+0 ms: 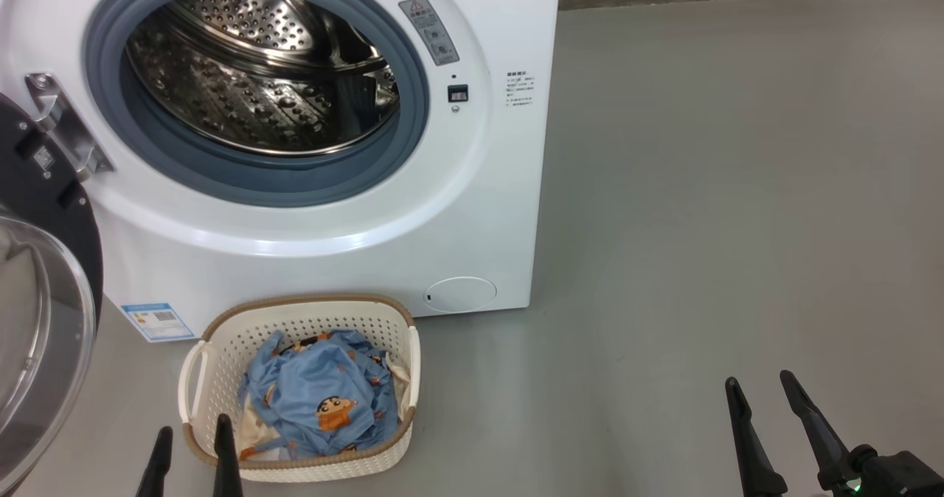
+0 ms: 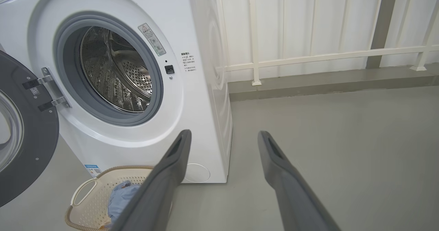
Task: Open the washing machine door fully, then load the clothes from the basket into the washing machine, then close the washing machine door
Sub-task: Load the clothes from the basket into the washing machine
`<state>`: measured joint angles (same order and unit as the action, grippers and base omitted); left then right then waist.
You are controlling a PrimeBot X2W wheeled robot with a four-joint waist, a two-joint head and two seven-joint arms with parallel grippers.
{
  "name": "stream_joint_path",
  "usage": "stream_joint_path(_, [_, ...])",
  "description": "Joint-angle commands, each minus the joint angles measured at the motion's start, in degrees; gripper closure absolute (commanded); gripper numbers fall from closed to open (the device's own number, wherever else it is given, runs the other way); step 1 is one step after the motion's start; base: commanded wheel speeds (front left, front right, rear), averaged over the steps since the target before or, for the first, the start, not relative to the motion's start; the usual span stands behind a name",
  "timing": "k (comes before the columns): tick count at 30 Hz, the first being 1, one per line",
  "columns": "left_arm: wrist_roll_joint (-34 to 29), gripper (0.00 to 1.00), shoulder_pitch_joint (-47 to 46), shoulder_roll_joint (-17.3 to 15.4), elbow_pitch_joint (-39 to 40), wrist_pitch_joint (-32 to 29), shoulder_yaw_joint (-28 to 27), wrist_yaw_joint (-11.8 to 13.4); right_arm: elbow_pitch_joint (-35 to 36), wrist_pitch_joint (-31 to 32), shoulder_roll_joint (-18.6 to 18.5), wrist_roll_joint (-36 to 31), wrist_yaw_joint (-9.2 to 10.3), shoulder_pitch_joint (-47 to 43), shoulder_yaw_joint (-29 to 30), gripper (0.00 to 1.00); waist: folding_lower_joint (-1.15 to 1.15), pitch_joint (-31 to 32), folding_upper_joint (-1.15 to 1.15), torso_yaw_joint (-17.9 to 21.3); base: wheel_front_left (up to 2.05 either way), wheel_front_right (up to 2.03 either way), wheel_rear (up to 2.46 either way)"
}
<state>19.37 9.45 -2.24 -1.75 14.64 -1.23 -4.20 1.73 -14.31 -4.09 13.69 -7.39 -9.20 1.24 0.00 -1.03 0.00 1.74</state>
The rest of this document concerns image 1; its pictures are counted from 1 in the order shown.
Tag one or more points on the round white filter cover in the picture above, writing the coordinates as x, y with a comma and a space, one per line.
460, 294

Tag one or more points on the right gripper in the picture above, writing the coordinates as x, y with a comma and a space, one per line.
900, 475

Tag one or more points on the round washing machine door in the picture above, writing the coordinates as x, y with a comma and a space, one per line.
44, 209

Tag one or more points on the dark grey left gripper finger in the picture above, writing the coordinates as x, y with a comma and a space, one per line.
227, 460
156, 467

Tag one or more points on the silver metal door hinge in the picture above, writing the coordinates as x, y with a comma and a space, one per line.
66, 128

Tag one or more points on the blue energy label sticker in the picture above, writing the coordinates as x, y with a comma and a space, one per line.
157, 322

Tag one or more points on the small printed text label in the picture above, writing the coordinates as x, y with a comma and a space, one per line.
520, 89

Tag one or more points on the cream perforated laundry basket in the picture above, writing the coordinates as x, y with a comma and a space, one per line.
221, 335

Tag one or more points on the white front-load washing machine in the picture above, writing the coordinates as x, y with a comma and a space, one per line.
472, 209
221, 176

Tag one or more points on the black door latch socket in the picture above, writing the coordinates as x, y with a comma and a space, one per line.
458, 94

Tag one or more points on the cream pale yellow garment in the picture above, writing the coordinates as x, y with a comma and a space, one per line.
258, 431

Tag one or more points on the grey warning sticker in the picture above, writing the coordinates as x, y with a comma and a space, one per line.
429, 31

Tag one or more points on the blue cartoon print garment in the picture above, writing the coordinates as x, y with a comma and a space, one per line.
317, 379

